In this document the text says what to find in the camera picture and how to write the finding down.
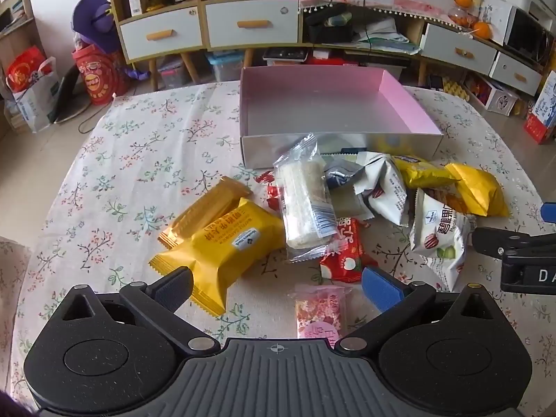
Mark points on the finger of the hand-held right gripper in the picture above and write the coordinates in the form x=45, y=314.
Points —
x=550, y=211
x=491, y=241

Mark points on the white printed carton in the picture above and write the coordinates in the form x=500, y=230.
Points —
x=499, y=97

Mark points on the wooden low console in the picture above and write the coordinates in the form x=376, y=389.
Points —
x=415, y=30

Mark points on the pile of papers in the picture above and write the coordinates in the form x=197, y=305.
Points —
x=382, y=34

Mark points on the pink sprinkled candy packet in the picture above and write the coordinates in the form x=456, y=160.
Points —
x=319, y=312

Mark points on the blue and red milk carton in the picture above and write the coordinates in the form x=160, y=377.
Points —
x=543, y=110

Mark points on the pink cardboard box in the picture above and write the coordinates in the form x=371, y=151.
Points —
x=321, y=100

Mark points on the white printed board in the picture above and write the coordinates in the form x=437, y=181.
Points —
x=498, y=13

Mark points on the glass jar of oranges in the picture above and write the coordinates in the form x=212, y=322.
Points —
x=461, y=18

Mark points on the clear rice cracker packet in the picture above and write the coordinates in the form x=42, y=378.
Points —
x=304, y=200

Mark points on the white microwave oven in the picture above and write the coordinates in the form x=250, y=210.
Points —
x=527, y=37

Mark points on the yellow cake packet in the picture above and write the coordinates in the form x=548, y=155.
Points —
x=230, y=252

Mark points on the red gift bag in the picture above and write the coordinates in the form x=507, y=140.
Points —
x=97, y=76

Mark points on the blue lidded storage bin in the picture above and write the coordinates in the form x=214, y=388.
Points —
x=226, y=66

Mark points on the red cardboard box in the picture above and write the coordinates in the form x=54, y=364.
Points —
x=329, y=55

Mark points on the white nut packet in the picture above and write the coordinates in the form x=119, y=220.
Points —
x=438, y=239

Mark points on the yellow chips packet blue logo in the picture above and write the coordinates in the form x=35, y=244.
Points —
x=419, y=173

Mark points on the wooden bookshelf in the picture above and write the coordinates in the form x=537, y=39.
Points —
x=13, y=21

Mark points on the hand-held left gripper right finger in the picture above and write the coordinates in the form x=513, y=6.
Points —
x=382, y=292

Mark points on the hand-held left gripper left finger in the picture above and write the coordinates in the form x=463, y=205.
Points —
x=173, y=290

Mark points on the purple plush toy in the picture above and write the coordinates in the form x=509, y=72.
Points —
x=93, y=17

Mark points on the yellow egg carton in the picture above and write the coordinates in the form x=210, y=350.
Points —
x=456, y=89

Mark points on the plain yellow puffy packet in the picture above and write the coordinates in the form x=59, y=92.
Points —
x=478, y=191

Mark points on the white and red shopping bag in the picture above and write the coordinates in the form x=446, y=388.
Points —
x=30, y=87

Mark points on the black flat bag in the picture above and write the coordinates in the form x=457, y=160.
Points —
x=65, y=95

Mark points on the small red packet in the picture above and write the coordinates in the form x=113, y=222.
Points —
x=272, y=197

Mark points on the grey-blue snack packet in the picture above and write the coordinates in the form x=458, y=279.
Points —
x=341, y=173

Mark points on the white snack packet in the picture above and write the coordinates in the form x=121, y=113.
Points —
x=386, y=186

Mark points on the red snack packet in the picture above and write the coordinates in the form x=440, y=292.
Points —
x=347, y=249

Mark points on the long gold wafer packet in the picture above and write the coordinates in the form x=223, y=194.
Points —
x=204, y=208

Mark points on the clear plastic storage bin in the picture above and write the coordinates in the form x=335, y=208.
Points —
x=171, y=73

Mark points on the white box on shelf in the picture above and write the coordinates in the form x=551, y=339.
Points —
x=135, y=3

